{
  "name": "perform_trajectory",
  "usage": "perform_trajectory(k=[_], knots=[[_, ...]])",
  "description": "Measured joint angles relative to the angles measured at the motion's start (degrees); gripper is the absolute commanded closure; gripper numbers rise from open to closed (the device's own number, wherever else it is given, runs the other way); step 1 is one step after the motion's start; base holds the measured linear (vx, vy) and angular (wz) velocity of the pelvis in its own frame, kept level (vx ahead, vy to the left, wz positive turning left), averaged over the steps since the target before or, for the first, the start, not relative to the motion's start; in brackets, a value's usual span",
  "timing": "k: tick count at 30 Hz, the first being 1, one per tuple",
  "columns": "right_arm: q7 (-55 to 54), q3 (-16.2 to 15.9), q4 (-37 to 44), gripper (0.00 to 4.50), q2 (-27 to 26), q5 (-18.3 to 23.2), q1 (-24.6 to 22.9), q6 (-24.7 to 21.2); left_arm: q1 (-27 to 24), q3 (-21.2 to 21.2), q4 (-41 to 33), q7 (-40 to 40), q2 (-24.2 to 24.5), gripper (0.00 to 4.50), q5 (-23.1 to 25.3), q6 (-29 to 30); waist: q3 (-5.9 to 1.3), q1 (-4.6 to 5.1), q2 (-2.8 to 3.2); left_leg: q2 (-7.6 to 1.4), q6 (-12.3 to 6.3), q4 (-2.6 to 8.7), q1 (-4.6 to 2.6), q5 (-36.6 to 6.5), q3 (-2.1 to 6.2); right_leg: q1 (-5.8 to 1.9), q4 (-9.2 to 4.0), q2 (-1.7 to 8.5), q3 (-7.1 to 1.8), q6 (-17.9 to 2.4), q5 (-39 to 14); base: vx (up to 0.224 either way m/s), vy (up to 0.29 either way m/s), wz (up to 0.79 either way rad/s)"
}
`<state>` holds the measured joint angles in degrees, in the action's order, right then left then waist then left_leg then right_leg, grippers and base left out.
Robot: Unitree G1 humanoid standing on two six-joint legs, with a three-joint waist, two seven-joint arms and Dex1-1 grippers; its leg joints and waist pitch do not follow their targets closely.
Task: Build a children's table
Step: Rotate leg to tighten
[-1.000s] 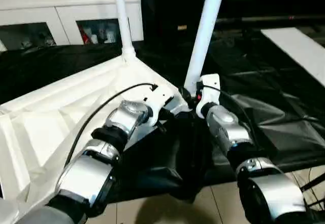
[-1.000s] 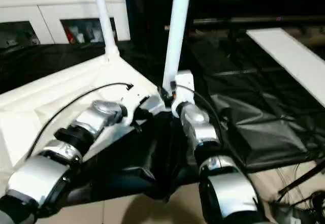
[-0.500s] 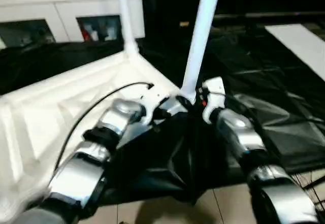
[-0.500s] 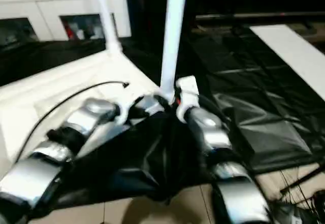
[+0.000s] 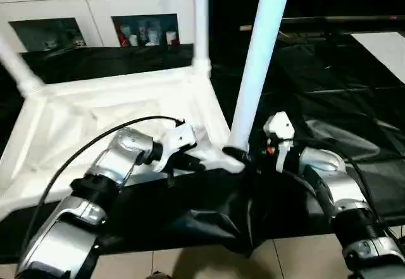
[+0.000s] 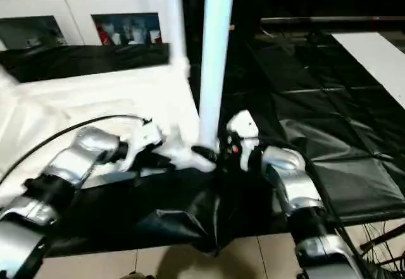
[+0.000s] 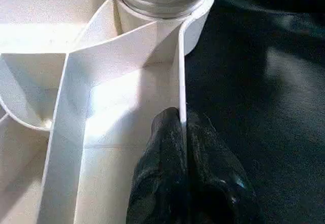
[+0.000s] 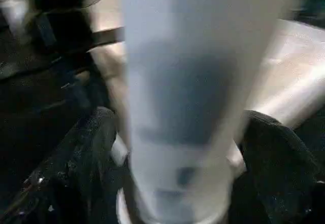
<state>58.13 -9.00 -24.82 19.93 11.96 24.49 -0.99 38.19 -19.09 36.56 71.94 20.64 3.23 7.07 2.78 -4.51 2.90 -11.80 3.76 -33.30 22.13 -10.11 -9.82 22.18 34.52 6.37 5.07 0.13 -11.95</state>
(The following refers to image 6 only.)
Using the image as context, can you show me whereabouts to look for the white plastic table leg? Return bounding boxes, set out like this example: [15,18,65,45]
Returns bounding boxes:
[163,0,190,77]
[0,64,20,90]
[197,0,237,156]

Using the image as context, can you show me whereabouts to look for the white plastic table top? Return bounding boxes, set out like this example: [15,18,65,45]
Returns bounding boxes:
[0,63,219,194]

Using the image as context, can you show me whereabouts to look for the black work mat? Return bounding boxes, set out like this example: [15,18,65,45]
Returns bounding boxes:
[0,29,405,257]

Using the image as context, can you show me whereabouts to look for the dark cabinet with yellow label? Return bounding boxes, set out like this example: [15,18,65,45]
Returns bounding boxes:
[180,0,405,39]

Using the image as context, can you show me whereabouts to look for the black horizontal bar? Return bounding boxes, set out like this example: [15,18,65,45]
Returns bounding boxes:
[259,15,405,25]

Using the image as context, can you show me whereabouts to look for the white flat board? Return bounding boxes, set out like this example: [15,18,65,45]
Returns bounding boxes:
[332,31,405,109]

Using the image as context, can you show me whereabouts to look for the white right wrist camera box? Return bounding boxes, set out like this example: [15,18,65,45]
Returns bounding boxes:
[225,109,261,169]

